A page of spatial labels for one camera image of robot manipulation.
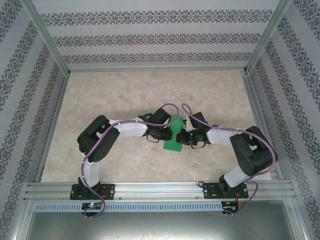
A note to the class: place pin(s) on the green square paper sheet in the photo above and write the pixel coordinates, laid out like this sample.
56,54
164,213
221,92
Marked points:
172,146

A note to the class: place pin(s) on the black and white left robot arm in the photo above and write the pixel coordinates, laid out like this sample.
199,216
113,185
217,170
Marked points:
100,150

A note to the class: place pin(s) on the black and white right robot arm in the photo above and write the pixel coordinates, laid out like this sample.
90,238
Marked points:
252,150

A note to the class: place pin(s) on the grey sheet metal panel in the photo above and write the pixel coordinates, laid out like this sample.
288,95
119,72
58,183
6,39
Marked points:
155,226

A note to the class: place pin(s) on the circuit board with green light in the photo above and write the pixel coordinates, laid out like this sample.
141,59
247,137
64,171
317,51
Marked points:
92,206

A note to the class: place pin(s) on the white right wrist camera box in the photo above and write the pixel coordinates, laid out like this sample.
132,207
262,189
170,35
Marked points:
188,125

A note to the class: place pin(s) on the aluminium back rail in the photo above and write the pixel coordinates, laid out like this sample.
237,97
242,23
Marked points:
155,70

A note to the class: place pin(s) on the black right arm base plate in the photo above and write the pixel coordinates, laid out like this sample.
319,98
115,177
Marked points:
210,190

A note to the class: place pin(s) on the aluminium side rail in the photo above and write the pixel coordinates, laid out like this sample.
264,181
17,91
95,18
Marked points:
260,112
53,125

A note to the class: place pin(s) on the aluminium mounting rail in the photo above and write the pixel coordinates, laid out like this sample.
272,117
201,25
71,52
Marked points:
155,190

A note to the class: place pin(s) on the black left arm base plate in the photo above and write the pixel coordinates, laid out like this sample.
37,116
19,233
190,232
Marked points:
110,191

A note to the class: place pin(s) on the aluminium corner post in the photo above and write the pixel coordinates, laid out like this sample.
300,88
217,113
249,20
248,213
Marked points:
47,35
265,37

